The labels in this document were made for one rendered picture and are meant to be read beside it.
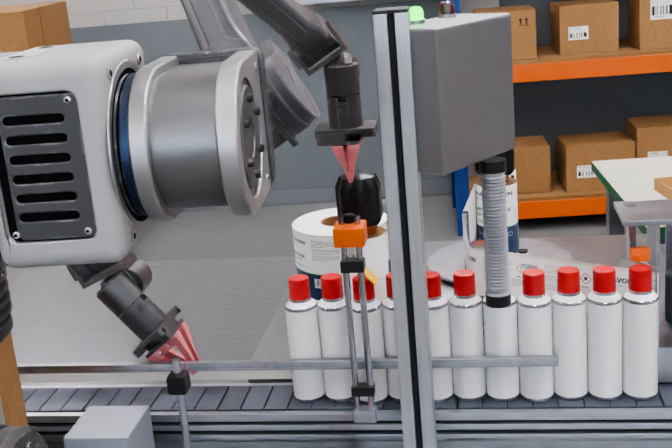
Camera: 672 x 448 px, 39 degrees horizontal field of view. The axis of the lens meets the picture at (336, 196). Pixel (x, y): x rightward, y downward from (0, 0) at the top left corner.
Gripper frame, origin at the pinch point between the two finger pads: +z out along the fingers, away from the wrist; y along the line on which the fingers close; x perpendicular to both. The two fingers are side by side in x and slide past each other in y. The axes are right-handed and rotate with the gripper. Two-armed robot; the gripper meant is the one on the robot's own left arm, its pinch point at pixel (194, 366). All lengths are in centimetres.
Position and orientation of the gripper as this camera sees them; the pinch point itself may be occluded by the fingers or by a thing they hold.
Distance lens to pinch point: 160.2
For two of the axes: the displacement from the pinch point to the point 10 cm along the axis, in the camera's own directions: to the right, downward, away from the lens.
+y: 1.3, -2.8, 9.5
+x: -7.1, 6.5, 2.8
